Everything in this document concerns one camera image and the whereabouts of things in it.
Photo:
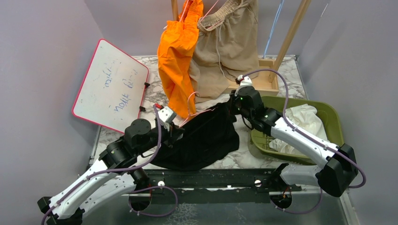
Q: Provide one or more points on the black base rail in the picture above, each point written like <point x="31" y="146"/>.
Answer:
<point x="158" y="186"/>

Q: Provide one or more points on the blue wire hanger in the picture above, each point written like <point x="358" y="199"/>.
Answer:
<point x="273" y="27"/>

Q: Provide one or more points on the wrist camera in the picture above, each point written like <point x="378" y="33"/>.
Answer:
<point x="166" y="115"/>
<point x="242" y="81"/>

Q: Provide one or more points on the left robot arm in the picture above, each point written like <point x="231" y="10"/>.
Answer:
<point x="117" y="171"/>

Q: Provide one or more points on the pink framed whiteboard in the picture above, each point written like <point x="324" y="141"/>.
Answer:
<point x="113" y="88"/>

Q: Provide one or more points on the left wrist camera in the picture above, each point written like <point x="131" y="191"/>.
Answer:
<point x="166" y="115"/>

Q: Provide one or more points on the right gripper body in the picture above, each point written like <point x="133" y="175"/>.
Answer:
<point x="235" y="107"/>

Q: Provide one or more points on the orange shorts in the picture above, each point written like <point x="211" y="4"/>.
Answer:
<point x="175" y="52"/>

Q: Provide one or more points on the beige garment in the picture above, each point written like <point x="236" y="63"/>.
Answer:
<point x="226" y="48"/>

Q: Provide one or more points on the olive green plastic basket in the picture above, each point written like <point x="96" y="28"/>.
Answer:
<point x="317" y="118"/>

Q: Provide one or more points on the black shorts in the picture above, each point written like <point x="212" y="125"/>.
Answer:
<point x="208" y="137"/>

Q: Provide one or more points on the wooden clothes rack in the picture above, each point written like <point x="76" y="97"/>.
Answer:
<point x="264" y="78"/>

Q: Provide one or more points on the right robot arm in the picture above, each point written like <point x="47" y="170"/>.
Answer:
<point x="335" y="167"/>

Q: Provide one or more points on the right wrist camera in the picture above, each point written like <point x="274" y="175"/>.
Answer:
<point x="242" y="81"/>

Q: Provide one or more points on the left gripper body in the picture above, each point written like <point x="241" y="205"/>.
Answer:
<point x="168" y="140"/>

